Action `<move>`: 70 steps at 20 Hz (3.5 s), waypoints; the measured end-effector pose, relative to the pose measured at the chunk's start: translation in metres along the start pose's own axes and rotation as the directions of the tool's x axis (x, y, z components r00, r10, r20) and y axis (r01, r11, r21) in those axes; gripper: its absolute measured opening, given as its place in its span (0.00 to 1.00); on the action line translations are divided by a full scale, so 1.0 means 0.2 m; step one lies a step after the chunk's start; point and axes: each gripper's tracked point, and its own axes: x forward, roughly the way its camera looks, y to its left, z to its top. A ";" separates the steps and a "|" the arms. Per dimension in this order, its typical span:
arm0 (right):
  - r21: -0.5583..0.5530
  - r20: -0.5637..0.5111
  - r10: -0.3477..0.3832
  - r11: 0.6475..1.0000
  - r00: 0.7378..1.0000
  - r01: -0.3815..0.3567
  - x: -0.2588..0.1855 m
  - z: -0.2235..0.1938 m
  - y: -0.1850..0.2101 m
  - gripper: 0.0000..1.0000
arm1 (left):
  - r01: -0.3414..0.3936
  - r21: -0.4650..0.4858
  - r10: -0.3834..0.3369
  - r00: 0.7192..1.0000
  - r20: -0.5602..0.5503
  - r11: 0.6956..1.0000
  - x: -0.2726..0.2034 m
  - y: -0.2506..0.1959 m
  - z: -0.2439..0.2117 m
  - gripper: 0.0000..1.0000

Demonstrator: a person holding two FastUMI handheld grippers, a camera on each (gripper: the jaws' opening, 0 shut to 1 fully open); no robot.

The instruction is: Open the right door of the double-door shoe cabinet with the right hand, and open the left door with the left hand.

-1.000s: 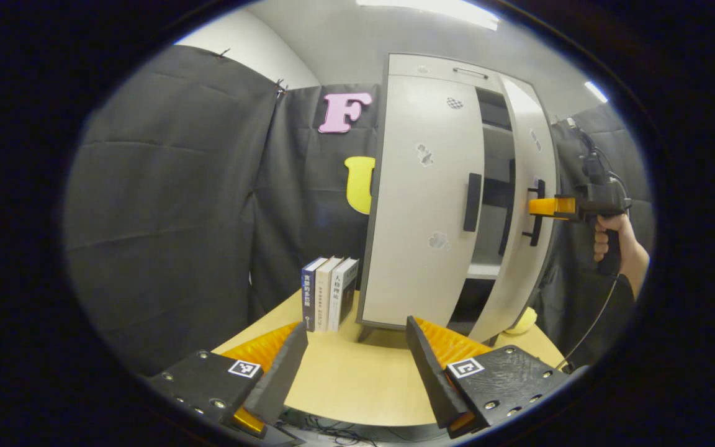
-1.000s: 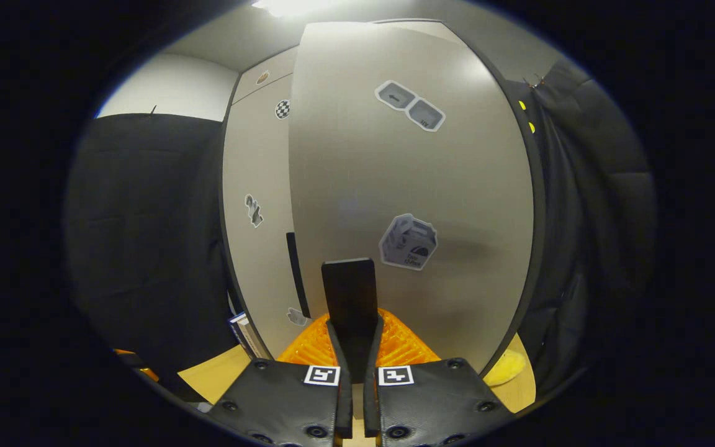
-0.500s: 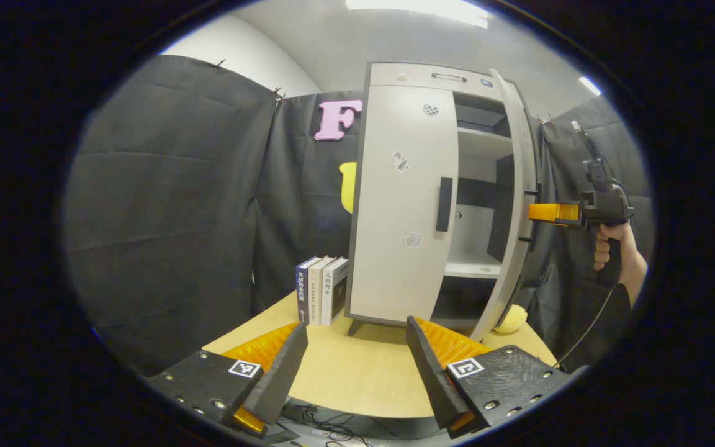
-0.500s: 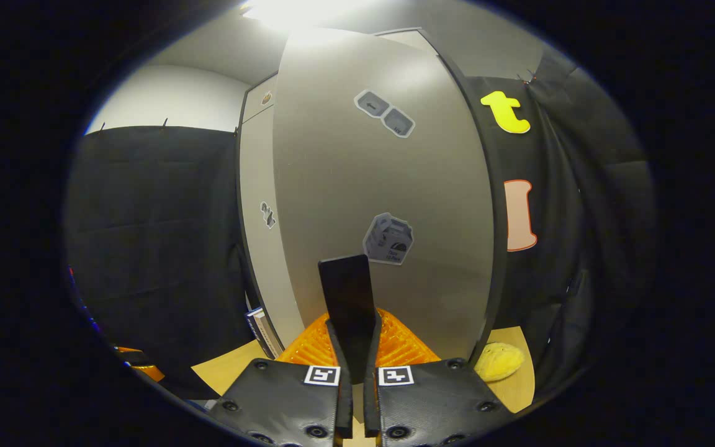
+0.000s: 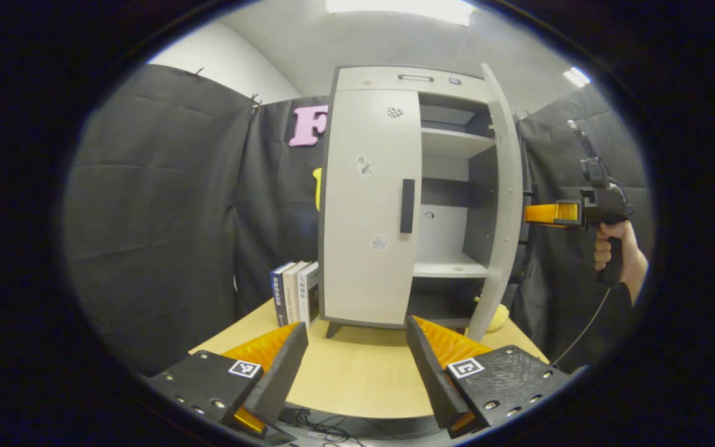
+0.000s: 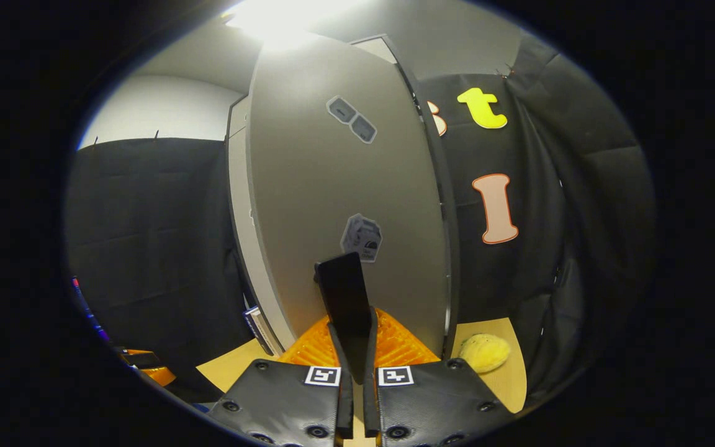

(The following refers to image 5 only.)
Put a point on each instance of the large ceiling light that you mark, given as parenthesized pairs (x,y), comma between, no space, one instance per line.
(401,9)

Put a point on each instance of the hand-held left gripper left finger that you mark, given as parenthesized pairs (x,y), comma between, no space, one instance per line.
(283,372)

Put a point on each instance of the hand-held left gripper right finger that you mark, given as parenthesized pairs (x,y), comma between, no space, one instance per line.
(432,379)

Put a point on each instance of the dark blue book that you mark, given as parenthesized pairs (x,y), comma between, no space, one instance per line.
(280,295)

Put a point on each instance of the grey double-door shoe cabinet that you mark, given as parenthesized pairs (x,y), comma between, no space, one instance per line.
(444,230)

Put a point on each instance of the small ceiling light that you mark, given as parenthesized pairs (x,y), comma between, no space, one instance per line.
(576,76)

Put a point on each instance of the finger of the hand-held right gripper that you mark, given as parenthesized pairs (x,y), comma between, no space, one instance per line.
(540,214)

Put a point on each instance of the yellow sponge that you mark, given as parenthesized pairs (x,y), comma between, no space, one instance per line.
(499,318)

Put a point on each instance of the grey cabinet drawer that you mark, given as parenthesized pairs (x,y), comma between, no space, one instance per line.
(382,79)

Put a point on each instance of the black backdrop cloth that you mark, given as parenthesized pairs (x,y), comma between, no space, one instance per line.
(152,217)

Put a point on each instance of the grey cabinet door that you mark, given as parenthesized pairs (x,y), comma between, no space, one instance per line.
(364,267)
(501,205)

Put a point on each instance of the long grey cabinet shelf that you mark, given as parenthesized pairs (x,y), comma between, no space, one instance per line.
(454,143)

